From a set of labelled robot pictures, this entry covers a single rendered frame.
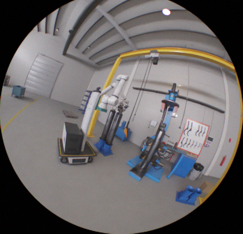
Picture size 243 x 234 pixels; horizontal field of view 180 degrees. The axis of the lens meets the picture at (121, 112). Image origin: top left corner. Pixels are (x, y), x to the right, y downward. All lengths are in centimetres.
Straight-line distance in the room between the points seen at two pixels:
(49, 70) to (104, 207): 1141
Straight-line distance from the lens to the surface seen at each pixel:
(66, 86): 1093
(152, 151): 232
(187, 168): 354
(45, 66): 1132
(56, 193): 166
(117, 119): 237
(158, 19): 598
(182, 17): 592
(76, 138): 163
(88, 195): 168
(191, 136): 439
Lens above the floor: 154
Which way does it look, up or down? 1 degrees down
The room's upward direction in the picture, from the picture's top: 20 degrees clockwise
